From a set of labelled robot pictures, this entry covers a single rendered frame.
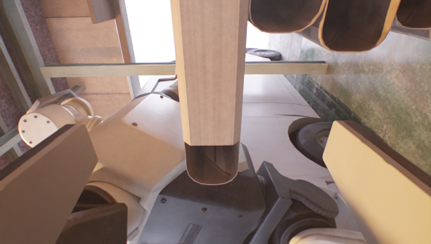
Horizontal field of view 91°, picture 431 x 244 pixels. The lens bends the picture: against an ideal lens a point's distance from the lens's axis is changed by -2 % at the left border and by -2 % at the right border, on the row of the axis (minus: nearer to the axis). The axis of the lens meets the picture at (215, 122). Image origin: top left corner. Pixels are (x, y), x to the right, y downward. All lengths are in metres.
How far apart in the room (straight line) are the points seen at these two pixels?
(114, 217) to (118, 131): 0.11
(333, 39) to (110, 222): 0.27
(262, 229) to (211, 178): 0.26
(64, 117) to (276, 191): 0.38
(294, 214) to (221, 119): 0.35
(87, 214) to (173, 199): 0.12
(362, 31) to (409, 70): 1.42
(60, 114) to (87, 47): 2.63
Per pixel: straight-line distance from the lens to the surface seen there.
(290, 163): 1.25
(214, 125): 0.16
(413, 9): 0.23
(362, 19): 0.20
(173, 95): 0.67
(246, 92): 2.04
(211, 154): 0.23
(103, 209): 0.27
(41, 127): 0.43
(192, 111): 0.15
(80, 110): 0.48
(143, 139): 0.31
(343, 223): 0.60
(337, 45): 0.18
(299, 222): 0.47
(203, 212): 0.35
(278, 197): 0.41
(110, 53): 2.95
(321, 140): 1.58
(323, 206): 0.48
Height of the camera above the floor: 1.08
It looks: level
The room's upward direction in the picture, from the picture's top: 91 degrees counter-clockwise
